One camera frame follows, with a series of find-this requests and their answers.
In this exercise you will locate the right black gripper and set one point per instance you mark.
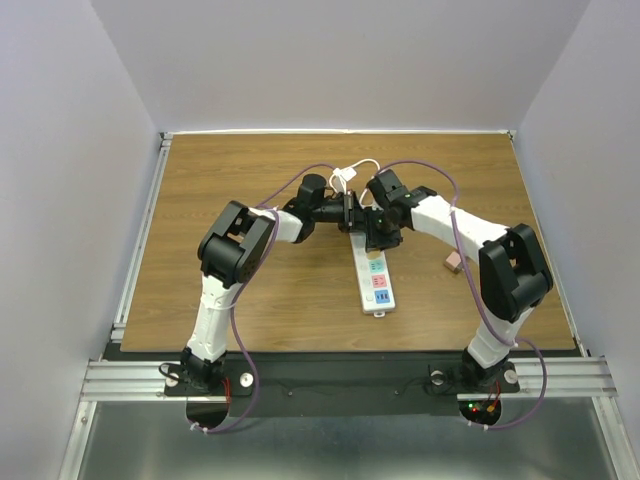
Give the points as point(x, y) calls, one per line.
point(376, 240)

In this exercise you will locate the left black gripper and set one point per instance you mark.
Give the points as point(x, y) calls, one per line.
point(351, 213)

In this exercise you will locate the white power strip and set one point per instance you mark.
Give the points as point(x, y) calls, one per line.
point(373, 278)

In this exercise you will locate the brown pink charger plug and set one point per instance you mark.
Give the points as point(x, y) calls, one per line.
point(453, 262)

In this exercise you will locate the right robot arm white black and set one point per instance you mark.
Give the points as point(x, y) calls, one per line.
point(514, 276)

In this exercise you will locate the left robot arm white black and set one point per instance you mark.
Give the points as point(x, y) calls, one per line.
point(232, 251)

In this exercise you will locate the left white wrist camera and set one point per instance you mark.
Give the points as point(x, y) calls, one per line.
point(340, 178)

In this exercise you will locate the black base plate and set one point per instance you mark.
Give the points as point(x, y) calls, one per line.
point(316, 385)

